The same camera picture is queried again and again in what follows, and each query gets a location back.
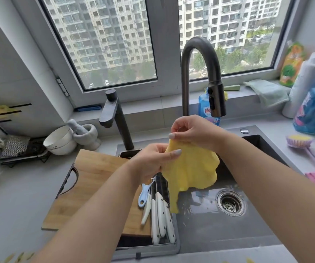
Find tall dark gooseneck faucet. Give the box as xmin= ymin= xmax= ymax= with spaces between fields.
xmin=181 ymin=37 xmax=227 ymax=118

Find grey window frame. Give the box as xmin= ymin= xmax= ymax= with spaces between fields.
xmin=9 ymin=0 xmax=311 ymax=100

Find light green folded cloth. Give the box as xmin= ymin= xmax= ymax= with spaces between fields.
xmin=244 ymin=79 xmax=291 ymax=108

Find purple yellow dish brush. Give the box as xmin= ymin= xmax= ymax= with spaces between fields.
xmin=285 ymin=134 xmax=315 ymax=187

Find small white handled knife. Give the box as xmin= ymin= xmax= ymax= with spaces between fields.
xmin=141 ymin=193 xmax=152 ymax=226

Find yellow cleaning cloth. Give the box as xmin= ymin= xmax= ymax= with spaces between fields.
xmin=161 ymin=140 xmax=220 ymax=214

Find person's right forearm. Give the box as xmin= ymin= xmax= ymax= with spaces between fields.
xmin=215 ymin=131 xmax=315 ymax=263

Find short dark angular faucet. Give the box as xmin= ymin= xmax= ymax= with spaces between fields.
xmin=99 ymin=89 xmax=135 ymax=151

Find grey stone pestle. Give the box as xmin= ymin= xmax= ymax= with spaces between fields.
xmin=67 ymin=119 xmax=86 ymax=135

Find blue dish soap bottle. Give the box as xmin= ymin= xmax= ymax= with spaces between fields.
xmin=198 ymin=87 xmax=221 ymax=126

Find steel sink drain strainer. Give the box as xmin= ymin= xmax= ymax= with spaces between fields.
xmin=217 ymin=189 xmax=247 ymax=217

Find blue black strip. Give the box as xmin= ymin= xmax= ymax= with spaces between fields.
xmin=73 ymin=104 xmax=103 ymax=112

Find blue detergent pouch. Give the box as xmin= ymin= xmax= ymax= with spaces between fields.
xmin=293 ymin=61 xmax=315 ymax=135

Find person's left hand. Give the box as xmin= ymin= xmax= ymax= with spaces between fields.
xmin=127 ymin=143 xmax=182 ymax=186

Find light blue peeler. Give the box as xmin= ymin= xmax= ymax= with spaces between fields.
xmin=138 ymin=176 xmax=156 ymax=208

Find grey checked dishcloth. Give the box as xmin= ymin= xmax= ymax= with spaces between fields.
xmin=0 ymin=135 xmax=31 ymax=159

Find grey stone mortar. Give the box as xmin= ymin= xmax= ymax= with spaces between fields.
xmin=73 ymin=124 xmax=101 ymax=151

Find metal sink drain rack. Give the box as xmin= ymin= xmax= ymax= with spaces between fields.
xmin=113 ymin=149 xmax=180 ymax=258

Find white ceramic bowl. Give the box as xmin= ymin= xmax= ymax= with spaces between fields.
xmin=50 ymin=139 xmax=77 ymax=156
xmin=43 ymin=126 xmax=74 ymax=150

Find person's right hand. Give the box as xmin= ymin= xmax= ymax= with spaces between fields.
xmin=169 ymin=115 xmax=228 ymax=153

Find metal window hinge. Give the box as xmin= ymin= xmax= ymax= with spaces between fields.
xmin=55 ymin=76 xmax=70 ymax=97

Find white paper towel roll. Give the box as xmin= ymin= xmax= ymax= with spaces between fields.
xmin=281 ymin=51 xmax=315 ymax=119

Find person's left forearm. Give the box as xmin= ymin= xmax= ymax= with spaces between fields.
xmin=29 ymin=161 xmax=147 ymax=263

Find orange green refill pouch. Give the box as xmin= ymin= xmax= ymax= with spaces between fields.
xmin=279 ymin=42 xmax=306 ymax=87

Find black wire rack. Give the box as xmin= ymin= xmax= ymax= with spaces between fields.
xmin=0 ymin=103 xmax=51 ymax=168

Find dark grey kitchen sink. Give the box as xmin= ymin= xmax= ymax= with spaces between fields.
xmin=113 ymin=125 xmax=304 ymax=260

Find wooden cutting board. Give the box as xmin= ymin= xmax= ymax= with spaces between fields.
xmin=41 ymin=149 xmax=152 ymax=238

